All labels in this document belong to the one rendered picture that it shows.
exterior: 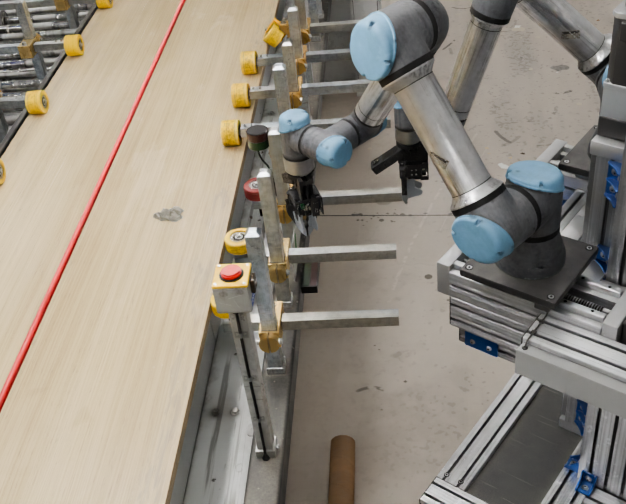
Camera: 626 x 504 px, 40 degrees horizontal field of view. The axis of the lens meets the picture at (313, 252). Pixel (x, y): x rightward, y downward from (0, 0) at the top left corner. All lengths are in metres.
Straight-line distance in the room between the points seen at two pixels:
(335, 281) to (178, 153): 1.08
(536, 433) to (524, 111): 2.35
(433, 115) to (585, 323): 0.55
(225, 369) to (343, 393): 0.82
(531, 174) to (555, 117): 2.83
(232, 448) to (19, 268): 0.75
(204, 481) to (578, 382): 0.88
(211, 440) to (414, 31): 1.10
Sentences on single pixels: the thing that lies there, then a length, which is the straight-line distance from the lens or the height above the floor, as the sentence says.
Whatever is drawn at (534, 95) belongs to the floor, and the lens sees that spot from 4.80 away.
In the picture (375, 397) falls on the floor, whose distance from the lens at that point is 3.03.
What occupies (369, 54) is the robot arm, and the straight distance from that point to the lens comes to 1.66.
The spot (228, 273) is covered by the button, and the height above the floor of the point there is 1.23.
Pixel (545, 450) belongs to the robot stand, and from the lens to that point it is 2.62.
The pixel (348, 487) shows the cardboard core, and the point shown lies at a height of 0.07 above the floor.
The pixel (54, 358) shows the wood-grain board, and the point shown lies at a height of 0.90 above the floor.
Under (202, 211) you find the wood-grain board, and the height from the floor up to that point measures 0.90.
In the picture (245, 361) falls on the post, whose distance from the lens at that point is 1.76.
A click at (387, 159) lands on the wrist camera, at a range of 2.38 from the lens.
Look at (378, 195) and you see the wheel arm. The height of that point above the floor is 0.86.
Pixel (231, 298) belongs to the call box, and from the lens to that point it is 1.63.
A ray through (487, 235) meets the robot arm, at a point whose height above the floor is 1.24.
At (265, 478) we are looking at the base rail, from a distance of 1.95.
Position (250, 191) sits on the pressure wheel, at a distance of 2.45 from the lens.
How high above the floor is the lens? 2.23
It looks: 37 degrees down
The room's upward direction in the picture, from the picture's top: 7 degrees counter-clockwise
